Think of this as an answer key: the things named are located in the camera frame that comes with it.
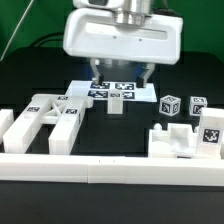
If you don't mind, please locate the white U-shaped fence frame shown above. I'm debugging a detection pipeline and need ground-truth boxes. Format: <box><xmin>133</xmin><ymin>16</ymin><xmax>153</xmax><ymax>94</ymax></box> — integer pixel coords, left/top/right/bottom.
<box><xmin>0</xmin><ymin>109</ymin><xmax>224</xmax><ymax>186</ymax></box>

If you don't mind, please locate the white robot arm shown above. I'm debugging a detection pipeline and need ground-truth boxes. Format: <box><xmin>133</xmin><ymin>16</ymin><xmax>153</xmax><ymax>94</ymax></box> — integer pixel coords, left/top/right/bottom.
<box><xmin>63</xmin><ymin>0</ymin><xmax>183</xmax><ymax>84</ymax></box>

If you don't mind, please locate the white chair seat block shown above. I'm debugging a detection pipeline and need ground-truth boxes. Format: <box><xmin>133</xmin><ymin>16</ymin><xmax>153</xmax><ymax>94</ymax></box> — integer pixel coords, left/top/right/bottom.
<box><xmin>148</xmin><ymin>123</ymin><xmax>198</xmax><ymax>159</ymax></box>

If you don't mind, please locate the white chair back frame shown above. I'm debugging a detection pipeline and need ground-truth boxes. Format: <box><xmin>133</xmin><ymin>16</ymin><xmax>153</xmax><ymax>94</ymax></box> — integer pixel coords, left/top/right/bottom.
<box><xmin>3</xmin><ymin>94</ymin><xmax>93</xmax><ymax>155</ymax></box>

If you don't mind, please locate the white cable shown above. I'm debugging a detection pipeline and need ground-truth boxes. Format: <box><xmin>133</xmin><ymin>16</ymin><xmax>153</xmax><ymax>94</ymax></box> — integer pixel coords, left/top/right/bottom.
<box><xmin>0</xmin><ymin>0</ymin><xmax>36</xmax><ymax>61</ymax></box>

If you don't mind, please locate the white tagged cube right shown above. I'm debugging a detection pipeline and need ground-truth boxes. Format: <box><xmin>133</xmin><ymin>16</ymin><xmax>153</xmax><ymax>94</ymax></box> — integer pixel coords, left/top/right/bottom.
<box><xmin>189</xmin><ymin>96</ymin><xmax>208</xmax><ymax>116</ymax></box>

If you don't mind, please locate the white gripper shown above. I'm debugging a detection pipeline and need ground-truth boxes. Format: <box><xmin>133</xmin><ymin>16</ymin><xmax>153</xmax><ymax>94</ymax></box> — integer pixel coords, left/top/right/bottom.
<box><xmin>63</xmin><ymin>8</ymin><xmax>183</xmax><ymax>88</ymax></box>

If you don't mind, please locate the white tagged cube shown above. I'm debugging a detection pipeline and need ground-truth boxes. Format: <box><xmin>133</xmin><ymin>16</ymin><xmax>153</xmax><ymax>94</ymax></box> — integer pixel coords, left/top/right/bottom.
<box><xmin>189</xmin><ymin>96</ymin><xmax>208</xmax><ymax>116</ymax></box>
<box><xmin>159</xmin><ymin>95</ymin><xmax>181</xmax><ymax>116</ymax></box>

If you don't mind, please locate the white marker base sheet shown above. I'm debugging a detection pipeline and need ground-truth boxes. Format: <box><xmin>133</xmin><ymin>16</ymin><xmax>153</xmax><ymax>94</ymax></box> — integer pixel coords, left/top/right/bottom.
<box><xmin>66</xmin><ymin>80</ymin><xmax>157</xmax><ymax>103</ymax></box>

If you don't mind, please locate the black cable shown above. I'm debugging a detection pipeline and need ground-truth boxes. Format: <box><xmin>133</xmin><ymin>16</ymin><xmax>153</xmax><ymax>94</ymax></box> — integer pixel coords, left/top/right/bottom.
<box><xmin>29</xmin><ymin>33</ymin><xmax>66</xmax><ymax>48</ymax></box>

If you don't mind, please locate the white tagged cube left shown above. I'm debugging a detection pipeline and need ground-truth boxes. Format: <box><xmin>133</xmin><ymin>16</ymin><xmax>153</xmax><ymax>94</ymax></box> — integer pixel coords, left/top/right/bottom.
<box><xmin>159</xmin><ymin>95</ymin><xmax>181</xmax><ymax>116</ymax></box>

